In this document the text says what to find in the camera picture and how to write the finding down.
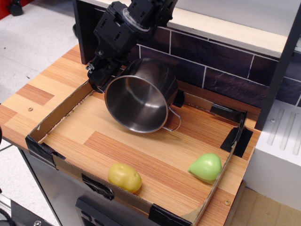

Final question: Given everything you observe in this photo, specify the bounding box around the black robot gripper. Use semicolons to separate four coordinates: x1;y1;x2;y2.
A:
86;1;143;91

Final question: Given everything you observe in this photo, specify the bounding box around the stainless steel pot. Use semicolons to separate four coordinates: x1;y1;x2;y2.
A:
104;58;179;133

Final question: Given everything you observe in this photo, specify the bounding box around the cardboard fence with black tape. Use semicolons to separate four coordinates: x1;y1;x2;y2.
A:
26;83;254;226

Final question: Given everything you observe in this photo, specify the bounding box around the yellow plastic potato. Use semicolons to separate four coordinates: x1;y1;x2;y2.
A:
108;163;142;193

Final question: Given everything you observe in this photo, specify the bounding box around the black caster wheel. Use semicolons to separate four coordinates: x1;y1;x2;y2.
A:
8;0;23;16

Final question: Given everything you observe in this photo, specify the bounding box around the red object top left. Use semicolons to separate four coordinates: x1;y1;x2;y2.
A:
0;0;11;19

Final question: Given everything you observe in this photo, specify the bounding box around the green plastic pear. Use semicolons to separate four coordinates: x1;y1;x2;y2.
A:
188;153;222;181

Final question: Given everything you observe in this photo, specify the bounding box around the black oven control panel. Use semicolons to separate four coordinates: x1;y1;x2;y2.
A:
75;198;152;226

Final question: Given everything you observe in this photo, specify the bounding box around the light wooden shelf board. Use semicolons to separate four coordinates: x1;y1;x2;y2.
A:
79;0;289;58

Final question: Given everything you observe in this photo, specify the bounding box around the white dish drainer sink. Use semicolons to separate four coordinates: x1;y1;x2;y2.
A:
244;100;301;210

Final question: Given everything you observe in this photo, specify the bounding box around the dark wooden left post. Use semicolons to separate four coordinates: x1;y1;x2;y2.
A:
73;0;105;65

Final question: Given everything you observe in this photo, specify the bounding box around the dark wooden post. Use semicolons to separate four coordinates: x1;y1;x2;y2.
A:
73;0;105;65
254;5;301;131

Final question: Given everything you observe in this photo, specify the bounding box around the dark wooden right post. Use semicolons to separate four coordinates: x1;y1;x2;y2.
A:
254;5;301;131

